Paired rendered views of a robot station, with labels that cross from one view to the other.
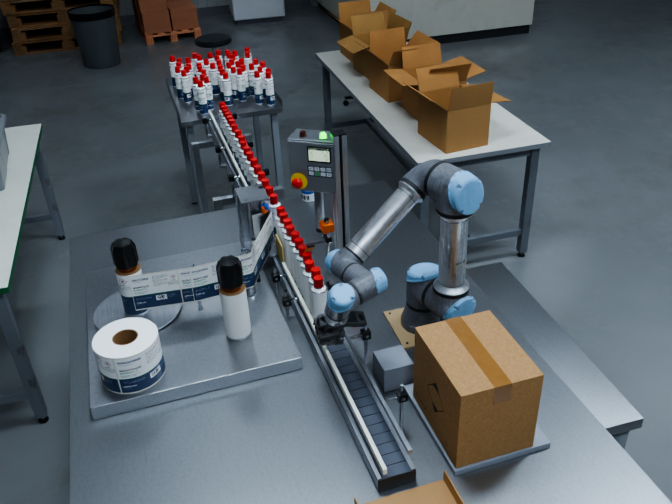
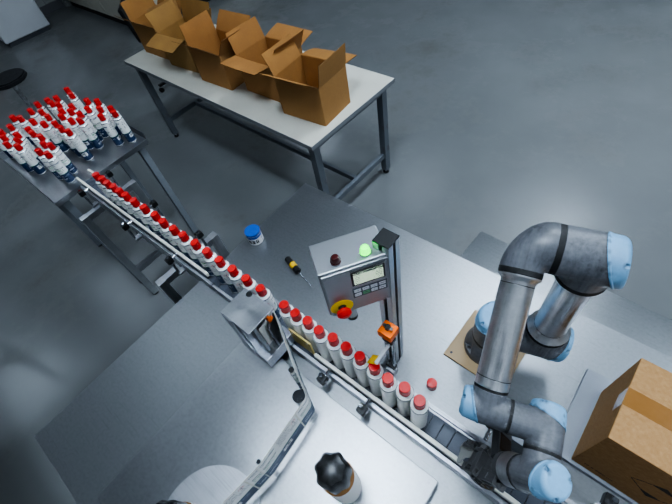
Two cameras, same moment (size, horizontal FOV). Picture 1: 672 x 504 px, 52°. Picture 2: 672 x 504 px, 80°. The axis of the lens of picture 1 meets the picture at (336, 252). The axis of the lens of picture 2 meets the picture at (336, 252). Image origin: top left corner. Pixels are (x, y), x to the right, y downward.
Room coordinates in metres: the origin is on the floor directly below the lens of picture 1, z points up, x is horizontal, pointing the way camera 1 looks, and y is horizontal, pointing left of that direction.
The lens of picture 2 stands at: (1.67, 0.30, 2.20)
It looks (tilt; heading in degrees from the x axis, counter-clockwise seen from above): 52 degrees down; 336
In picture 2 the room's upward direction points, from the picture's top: 14 degrees counter-clockwise
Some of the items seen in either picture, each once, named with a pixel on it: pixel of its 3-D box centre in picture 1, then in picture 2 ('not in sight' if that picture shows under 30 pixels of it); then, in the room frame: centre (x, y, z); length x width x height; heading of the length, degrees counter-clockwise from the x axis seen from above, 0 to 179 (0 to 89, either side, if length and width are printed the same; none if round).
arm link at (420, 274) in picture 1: (424, 284); (497, 324); (1.95, -0.30, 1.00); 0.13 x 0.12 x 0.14; 32
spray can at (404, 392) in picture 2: (317, 293); (405, 398); (1.95, 0.07, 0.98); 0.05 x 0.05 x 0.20
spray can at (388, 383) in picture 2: (311, 286); (389, 389); (2.00, 0.09, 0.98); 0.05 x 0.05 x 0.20
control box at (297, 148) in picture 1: (316, 161); (352, 273); (2.17, 0.05, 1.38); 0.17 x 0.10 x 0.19; 72
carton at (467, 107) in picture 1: (454, 106); (310, 78); (3.72, -0.70, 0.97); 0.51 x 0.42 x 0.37; 110
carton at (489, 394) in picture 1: (473, 386); (668, 448); (1.46, -0.37, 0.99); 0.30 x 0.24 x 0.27; 16
